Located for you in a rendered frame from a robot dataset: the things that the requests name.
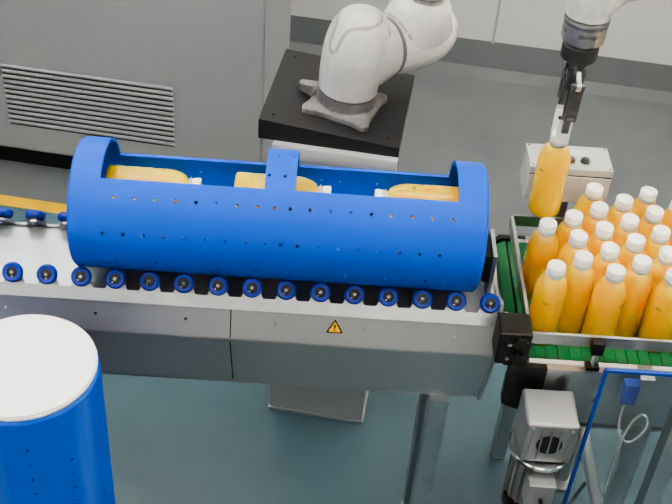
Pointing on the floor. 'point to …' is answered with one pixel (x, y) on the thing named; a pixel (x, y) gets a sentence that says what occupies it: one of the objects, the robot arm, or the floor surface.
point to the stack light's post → (658, 467)
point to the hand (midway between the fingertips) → (562, 125)
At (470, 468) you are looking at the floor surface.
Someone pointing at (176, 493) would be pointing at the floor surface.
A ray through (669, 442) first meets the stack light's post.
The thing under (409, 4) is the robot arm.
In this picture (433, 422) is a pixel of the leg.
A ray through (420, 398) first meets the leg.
